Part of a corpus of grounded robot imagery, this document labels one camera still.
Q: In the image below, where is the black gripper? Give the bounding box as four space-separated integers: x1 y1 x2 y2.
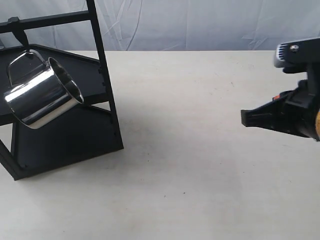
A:
240 61 320 142

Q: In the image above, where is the stainless steel mug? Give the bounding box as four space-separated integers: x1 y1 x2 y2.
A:
3 49 85 129

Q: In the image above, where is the black tiered shelf rack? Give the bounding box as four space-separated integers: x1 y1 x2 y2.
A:
0 0 124 180

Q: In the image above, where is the black hook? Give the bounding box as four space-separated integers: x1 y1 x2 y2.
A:
7 16 30 49

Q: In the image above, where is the white fabric backdrop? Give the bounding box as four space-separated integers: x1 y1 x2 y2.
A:
0 0 320 51

